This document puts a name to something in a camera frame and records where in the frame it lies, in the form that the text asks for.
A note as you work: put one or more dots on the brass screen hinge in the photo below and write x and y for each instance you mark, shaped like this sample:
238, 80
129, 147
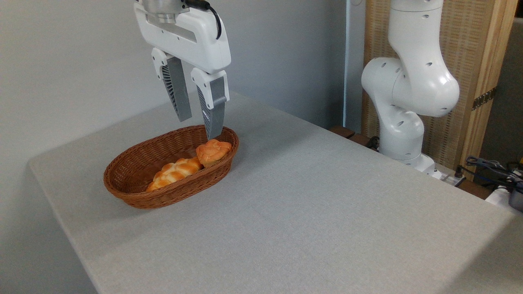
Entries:
484, 99

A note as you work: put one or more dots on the long braided bread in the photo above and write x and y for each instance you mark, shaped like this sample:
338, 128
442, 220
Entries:
175, 171

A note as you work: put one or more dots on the white vertical pole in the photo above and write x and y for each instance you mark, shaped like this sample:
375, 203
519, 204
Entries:
348, 61

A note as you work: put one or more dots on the round orange bread bun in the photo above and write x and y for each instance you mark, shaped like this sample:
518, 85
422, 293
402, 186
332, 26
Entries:
212, 152

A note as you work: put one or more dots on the brown wicker basket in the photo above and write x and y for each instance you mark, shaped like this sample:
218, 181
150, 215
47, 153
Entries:
135, 175

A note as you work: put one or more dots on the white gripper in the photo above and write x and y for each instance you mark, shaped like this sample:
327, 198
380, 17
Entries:
196, 38

